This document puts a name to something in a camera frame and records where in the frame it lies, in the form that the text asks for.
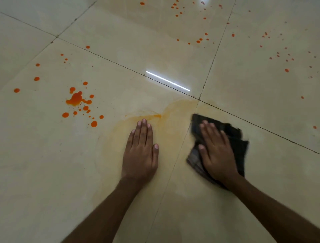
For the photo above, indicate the person's left forearm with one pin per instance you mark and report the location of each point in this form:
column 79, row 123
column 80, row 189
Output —
column 105, row 215

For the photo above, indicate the dark plaid cleaning cloth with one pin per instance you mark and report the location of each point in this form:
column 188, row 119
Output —
column 238, row 147

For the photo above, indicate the person's right forearm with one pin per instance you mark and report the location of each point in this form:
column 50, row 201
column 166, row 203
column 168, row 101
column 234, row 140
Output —
column 275, row 215

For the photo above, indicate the beige tiled floor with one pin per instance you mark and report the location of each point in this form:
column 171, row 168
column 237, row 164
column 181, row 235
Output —
column 62, row 162

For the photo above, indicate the person's right hand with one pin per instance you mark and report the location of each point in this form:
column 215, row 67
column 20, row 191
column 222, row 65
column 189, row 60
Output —
column 218, row 160

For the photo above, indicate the person's left hand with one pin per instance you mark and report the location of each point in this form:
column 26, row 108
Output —
column 140, row 160

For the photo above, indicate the orange liquid spill drops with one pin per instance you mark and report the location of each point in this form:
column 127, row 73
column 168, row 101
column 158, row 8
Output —
column 75, row 99

